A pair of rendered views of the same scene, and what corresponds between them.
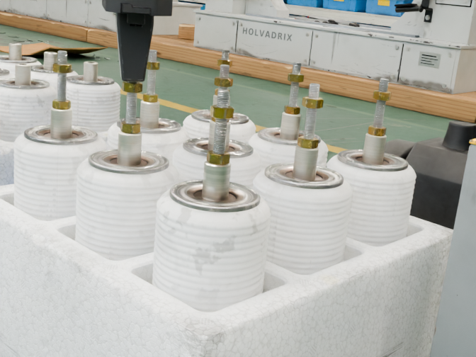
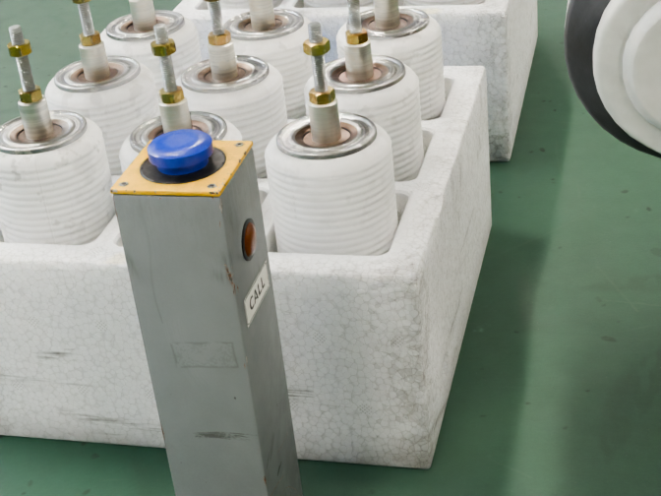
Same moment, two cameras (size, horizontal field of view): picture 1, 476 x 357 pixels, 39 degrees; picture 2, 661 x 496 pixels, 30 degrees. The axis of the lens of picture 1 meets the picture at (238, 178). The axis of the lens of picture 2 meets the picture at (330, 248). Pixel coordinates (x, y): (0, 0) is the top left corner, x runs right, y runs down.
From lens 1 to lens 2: 0.98 m
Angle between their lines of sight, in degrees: 60
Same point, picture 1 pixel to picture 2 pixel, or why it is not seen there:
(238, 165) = (195, 102)
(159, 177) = (80, 98)
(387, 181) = (277, 168)
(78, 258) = not seen: hidden behind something
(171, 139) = (246, 50)
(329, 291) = (104, 270)
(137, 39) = not seen: outside the picture
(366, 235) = (278, 233)
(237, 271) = (13, 213)
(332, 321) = (126, 305)
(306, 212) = not seen: hidden behind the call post
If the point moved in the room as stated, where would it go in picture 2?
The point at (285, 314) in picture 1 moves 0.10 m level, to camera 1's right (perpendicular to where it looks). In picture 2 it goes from (34, 270) to (77, 328)
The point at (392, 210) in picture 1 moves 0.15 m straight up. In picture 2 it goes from (292, 211) to (268, 17)
